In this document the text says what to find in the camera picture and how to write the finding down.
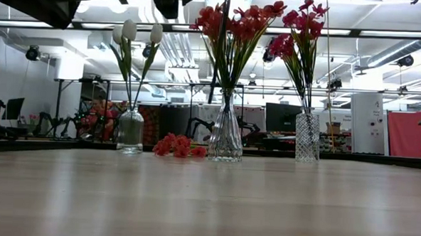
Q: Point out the white cylindrical machine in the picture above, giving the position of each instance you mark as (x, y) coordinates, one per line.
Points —
(368, 123)

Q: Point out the diamond-cut cylindrical glass vase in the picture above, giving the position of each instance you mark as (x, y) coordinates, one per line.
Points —
(307, 136)

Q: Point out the silver ribbed air duct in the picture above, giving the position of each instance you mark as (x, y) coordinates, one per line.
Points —
(395, 51)

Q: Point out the large black monitor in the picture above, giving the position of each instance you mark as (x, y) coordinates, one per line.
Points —
(281, 117)

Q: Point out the distant black metal frame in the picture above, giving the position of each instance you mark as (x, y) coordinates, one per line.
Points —
(58, 100)

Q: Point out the round clear glass bottle vase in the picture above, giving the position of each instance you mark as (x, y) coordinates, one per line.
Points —
(131, 132)

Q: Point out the person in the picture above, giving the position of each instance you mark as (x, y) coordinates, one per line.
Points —
(100, 116)

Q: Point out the orange partition wall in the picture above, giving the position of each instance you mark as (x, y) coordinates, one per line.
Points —
(405, 130)

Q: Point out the faceted flared clear glass vase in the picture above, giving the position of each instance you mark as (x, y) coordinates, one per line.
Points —
(226, 140)

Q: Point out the brown cardboard box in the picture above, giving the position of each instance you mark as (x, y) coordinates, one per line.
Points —
(334, 127)

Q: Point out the small black monitor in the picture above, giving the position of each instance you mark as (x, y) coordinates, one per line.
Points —
(13, 108)

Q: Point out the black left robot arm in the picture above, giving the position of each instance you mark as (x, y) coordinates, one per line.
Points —
(41, 0)

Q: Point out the black ceiling-mounted camera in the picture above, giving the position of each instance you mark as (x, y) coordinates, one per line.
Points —
(266, 58)
(405, 60)
(32, 53)
(334, 84)

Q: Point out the orange artificial flower bunch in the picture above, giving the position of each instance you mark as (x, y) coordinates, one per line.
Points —
(207, 20)
(173, 145)
(257, 22)

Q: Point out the background black robot arm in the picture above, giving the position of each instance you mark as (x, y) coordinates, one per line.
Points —
(249, 128)
(48, 119)
(199, 126)

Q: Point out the black aluminium table frame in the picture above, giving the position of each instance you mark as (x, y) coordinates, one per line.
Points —
(354, 159)

